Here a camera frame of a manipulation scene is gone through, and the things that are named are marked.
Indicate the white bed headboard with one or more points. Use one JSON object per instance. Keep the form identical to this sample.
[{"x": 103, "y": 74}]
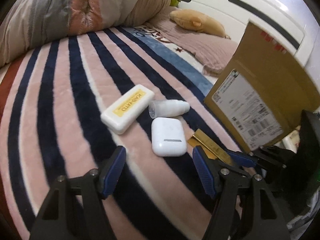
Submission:
[{"x": 270, "y": 15}]

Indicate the white case yellow label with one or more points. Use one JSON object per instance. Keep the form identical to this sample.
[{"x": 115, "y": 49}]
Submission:
[{"x": 124, "y": 111}]

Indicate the rolled pink grey duvet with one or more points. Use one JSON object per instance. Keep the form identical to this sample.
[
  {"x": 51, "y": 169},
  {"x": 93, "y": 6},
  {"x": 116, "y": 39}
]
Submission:
[{"x": 33, "y": 23}]

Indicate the tan plush toy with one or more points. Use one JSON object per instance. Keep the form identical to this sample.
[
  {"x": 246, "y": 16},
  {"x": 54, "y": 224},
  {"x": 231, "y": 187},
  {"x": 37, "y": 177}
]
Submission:
[{"x": 197, "y": 21}]

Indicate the small white dropper bottle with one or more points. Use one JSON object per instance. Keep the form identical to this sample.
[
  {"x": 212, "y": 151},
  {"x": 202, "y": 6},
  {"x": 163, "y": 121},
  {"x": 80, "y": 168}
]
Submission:
[{"x": 167, "y": 108}]

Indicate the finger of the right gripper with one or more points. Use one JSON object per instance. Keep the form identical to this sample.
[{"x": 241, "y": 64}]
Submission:
[{"x": 242, "y": 159}]

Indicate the pink ribbed pillow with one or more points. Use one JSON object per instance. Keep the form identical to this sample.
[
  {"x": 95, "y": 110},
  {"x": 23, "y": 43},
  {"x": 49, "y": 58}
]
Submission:
[{"x": 213, "y": 52}]

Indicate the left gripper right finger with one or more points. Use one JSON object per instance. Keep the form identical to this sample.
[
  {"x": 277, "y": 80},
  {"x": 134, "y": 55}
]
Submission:
[{"x": 244, "y": 205}]

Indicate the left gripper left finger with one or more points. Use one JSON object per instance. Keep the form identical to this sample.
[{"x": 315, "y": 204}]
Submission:
[{"x": 73, "y": 207}]

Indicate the white earbuds case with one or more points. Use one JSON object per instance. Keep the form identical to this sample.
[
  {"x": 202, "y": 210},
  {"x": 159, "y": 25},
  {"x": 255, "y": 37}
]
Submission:
[{"x": 167, "y": 137}]

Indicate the gold rectangular bar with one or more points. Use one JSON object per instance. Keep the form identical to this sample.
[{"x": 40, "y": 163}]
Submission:
[{"x": 211, "y": 148}]

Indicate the green plush toy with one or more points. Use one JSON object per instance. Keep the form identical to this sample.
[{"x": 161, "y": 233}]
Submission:
[{"x": 174, "y": 3}]

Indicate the brown cardboard box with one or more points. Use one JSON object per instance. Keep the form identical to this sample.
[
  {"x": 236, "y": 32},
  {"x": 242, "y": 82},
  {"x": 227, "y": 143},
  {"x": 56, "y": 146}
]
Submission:
[{"x": 261, "y": 93}]

